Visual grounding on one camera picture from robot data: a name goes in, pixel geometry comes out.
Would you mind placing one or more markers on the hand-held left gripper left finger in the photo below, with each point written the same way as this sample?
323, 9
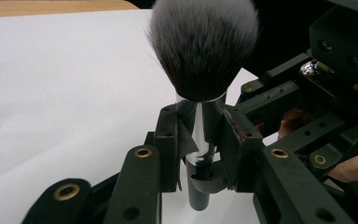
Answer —
136, 186

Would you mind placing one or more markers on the wooden table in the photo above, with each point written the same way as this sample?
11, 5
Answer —
43, 6

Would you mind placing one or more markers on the white board sheet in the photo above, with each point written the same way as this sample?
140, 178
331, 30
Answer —
59, 93

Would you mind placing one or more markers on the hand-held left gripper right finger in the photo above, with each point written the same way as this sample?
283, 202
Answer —
292, 193

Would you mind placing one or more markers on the black makeup brush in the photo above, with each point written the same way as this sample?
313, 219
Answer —
203, 46

